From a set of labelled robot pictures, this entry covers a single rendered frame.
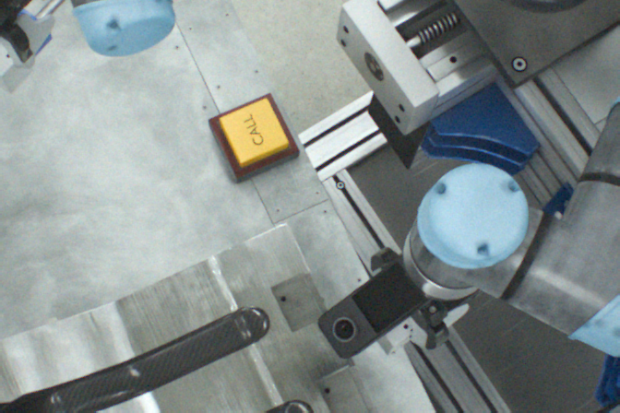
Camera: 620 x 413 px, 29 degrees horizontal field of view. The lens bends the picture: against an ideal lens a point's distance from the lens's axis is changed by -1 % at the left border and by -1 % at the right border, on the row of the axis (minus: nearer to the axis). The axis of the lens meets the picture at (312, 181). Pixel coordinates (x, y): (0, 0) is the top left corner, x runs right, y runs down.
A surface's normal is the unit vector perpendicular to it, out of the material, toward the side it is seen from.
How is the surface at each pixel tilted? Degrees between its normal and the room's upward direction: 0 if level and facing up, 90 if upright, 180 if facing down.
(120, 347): 16
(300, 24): 0
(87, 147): 0
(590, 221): 30
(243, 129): 0
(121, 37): 91
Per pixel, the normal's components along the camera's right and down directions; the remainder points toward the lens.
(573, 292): -0.16, 0.11
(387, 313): -0.34, -0.02
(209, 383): 0.00, -0.26
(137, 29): 0.36, 0.90
